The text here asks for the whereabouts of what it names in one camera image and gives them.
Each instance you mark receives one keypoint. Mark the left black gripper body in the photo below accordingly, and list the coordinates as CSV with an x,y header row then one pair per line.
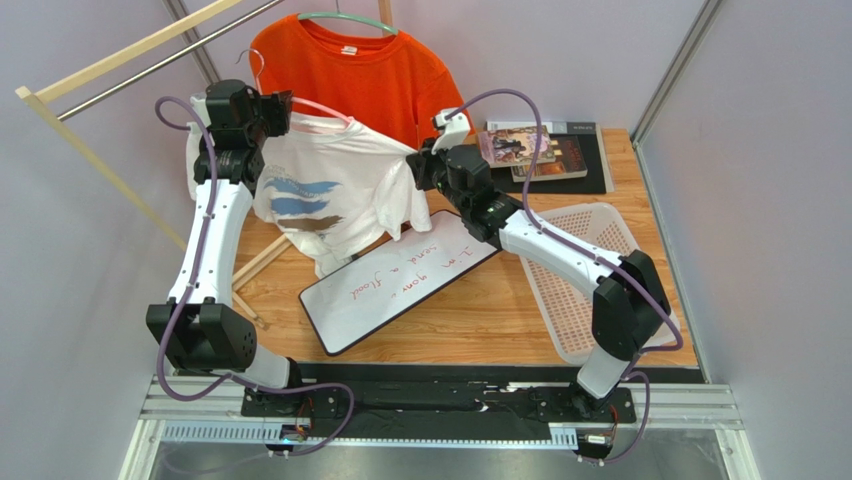
x,y
273,115

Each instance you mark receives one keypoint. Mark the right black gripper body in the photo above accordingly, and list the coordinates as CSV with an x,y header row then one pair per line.
x,y
418,168

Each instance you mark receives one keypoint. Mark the pink clothes hanger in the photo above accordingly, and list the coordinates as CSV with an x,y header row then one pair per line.
x,y
295,100

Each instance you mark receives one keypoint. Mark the white printed t shirt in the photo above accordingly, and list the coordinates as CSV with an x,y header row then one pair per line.
x,y
334,190

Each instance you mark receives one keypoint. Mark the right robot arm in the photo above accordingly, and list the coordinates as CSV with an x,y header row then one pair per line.
x,y
629,303

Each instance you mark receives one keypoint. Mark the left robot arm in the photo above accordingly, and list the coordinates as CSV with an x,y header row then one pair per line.
x,y
197,327

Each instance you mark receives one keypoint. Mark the orange t shirt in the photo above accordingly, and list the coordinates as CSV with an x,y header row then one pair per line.
x,y
394,85

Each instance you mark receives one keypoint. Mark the green clothes hanger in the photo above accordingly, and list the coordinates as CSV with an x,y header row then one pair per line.
x,y
384,23

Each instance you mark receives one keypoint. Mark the pink cover book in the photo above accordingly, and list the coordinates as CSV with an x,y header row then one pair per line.
x,y
505,148

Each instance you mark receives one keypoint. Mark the dark red cover book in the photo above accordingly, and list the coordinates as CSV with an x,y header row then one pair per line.
x,y
561,159

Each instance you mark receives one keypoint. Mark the whiteboard with red writing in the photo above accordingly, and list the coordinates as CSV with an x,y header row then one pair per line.
x,y
359,299

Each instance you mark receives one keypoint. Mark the large black book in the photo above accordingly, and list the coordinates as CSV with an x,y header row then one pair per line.
x,y
590,139

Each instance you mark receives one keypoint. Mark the white plastic basket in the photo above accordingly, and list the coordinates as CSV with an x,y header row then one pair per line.
x,y
566,312

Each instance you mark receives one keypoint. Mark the wooden clothes rack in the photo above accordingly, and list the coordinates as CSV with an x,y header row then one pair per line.
x,y
76,254

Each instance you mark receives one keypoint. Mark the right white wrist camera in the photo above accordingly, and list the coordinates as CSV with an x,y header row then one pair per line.
x,y
453,126

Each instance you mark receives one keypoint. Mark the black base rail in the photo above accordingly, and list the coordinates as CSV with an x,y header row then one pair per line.
x,y
440,402

